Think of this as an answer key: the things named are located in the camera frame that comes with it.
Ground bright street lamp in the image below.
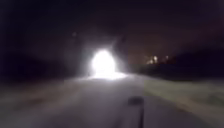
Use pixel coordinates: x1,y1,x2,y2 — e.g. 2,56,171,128
89,48,118,80

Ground grey paved road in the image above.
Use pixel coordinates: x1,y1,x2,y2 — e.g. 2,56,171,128
0,73,214,128

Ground robot's own part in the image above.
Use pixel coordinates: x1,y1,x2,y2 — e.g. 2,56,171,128
127,95,146,128

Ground dim roadside verge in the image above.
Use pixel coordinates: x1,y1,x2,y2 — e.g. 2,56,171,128
141,77,224,126

